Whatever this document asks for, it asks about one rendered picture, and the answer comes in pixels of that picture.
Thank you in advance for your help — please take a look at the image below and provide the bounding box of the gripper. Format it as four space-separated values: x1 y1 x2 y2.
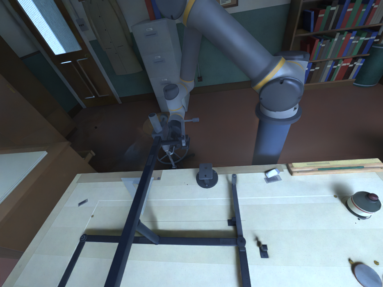
167 119 186 142

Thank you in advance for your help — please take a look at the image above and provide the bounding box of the green round bin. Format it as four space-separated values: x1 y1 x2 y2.
353 44 383 87

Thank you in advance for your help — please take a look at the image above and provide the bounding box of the wooden pencil tray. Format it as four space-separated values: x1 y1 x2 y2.
287 158 383 176

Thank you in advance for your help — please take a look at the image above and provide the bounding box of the stool with ring base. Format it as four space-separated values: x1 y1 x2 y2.
156 146 196 169

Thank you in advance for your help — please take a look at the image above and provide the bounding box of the grey oval disc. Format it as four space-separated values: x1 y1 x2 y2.
353 262 383 287

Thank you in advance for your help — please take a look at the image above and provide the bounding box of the green pencil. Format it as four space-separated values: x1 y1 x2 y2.
317 166 365 171

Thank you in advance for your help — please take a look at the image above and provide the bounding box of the wooden bookshelf with books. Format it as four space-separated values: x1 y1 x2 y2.
282 0 383 89

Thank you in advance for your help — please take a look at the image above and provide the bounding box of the grey tube pen holder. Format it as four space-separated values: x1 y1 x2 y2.
148 112 164 134

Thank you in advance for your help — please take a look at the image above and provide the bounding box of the white round ink pot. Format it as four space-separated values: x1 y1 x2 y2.
341 191 382 221

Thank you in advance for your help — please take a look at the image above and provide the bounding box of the dark blue pantograph frame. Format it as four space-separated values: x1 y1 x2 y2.
57 135 253 287

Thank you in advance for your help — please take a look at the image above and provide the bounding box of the brown door with window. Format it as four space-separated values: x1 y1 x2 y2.
8 0 123 109

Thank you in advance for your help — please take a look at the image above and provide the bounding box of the grey filing cabinet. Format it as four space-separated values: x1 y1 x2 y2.
130 17 189 113

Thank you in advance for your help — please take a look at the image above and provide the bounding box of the black stop block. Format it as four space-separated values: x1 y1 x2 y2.
255 237 269 259

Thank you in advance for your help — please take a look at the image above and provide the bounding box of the wooden desk with white top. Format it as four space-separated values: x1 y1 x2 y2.
0 141 97 260

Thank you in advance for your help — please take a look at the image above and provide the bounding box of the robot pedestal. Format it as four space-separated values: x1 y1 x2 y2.
252 103 303 165

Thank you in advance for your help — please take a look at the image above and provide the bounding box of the brown wooden cupboard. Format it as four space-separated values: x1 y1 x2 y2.
0 35 77 148

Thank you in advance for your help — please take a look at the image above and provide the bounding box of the dark round pivot base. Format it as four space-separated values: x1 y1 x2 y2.
196 162 219 189

